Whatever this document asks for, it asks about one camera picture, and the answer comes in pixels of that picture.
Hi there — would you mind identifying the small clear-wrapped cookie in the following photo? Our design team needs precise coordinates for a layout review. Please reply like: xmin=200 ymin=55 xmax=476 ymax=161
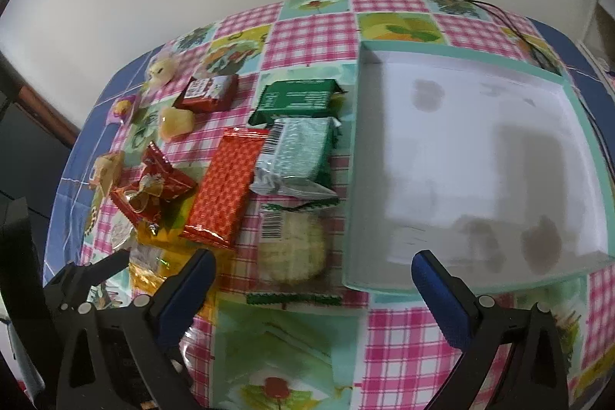
xmin=89 ymin=152 xmax=124 ymax=197

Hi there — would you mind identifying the purple small candy packet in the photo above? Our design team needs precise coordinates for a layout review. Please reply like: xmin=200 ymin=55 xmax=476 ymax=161
xmin=106 ymin=94 xmax=140 ymax=125

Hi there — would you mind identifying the silver green snack packet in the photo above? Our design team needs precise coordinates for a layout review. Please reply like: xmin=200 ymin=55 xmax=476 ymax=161
xmin=250 ymin=116 xmax=340 ymax=201

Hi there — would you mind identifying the clear-wrapped round rice cracker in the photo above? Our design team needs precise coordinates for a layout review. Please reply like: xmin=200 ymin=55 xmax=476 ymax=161
xmin=246 ymin=198 xmax=342 ymax=306

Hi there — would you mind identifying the teal-rimmed white tray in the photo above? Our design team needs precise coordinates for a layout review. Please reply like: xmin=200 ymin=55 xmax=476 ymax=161
xmin=342 ymin=41 xmax=614 ymax=294

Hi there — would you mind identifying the dark green snack packet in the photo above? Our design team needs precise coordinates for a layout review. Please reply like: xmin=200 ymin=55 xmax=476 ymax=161
xmin=248 ymin=78 xmax=346 ymax=126

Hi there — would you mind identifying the round bun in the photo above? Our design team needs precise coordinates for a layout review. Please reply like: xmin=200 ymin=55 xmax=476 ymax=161
xmin=145 ymin=51 xmax=178 ymax=90

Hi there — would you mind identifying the dark red biscuit packet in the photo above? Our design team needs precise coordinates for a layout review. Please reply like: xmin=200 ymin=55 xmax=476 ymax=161
xmin=174 ymin=75 xmax=239 ymax=113

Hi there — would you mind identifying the yellow clear-wrapped pastry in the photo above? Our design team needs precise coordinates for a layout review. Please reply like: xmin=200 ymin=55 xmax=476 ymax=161
xmin=158 ymin=107 xmax=195 ymax=143

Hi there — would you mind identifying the yellow snack packet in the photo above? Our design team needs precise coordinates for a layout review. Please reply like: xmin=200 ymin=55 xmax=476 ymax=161
xmin=125 ymin=222 xmax=200 ymax=294

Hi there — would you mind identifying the red chip snack bag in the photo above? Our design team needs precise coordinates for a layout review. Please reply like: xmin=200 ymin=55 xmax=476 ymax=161
xmin=110 ymin=141 xmax=197 ymax=226

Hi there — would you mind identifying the patchwork plaid tablecloth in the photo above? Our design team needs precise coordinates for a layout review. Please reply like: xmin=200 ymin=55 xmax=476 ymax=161
xmin=43 ymin=0 xmax=614 ymax=409

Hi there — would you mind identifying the black cable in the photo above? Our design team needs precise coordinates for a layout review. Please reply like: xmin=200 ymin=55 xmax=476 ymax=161
xmin=431 ymin=0 xmax=615 ymax=180

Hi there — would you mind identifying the orange checkered snack bar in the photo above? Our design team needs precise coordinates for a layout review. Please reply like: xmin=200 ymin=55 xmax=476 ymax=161
xmin=181 ymin=127 xmax=269 ymax=249

